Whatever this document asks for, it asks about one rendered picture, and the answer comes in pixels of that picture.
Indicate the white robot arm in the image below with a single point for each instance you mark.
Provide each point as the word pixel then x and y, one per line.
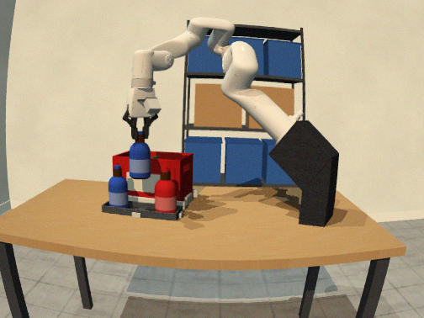
pixel 239 72

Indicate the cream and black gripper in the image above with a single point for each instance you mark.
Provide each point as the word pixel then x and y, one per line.
pixel 135 109

